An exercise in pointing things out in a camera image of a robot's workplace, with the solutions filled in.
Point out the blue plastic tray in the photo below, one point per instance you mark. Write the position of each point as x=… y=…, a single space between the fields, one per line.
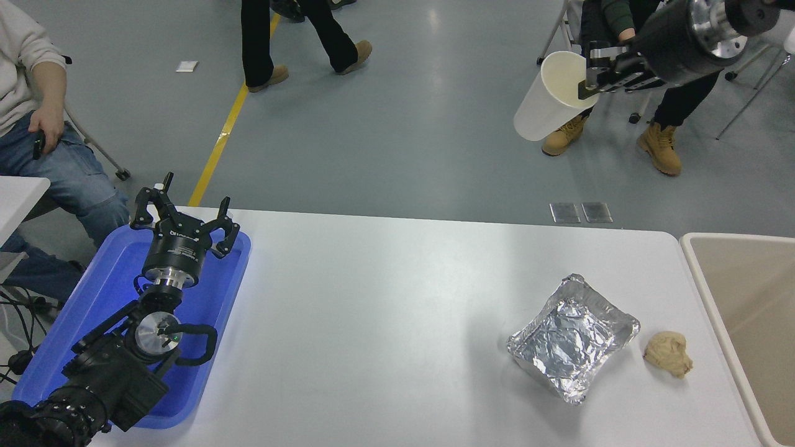
x=105 y=292

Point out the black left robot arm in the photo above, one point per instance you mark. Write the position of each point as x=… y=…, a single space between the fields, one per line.
x=112 y=372

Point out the silver foil tray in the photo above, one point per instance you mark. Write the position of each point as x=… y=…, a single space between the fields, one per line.
x=568 y=338

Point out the grey wheeled chair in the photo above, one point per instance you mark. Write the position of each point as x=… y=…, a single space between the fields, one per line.
x=559 y=28

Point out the large pale bin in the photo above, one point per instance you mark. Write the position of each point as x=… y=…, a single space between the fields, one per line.
x=745 y=298

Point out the small white table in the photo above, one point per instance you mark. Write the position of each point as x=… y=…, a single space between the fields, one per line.
x=18 y=198

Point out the person's hand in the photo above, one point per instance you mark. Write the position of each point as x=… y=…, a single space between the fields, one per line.
x=51 y=124

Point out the black power plug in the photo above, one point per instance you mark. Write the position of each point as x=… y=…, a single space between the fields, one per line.
x=20 y=362

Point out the white-legged chair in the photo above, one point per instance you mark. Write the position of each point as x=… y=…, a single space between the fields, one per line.
x=96 y=146

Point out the black phone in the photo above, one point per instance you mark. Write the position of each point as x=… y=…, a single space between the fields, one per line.
x=38 y=149

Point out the white paper cup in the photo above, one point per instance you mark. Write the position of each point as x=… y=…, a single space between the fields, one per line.
x=540 y=112

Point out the metal floor plate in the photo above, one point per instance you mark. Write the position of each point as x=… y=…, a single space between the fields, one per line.
x=564 y=213
x=597 y=212

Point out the crumpled tan paper ball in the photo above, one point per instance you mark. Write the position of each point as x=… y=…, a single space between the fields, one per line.
x=667 y=354

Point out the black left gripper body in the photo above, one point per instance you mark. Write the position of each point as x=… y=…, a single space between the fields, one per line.
x=177 y=251

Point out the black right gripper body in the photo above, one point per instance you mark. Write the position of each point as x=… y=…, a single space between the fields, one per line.
x=674 y=46

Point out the white paper scrap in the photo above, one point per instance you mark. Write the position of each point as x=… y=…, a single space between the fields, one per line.
x=186 y=66

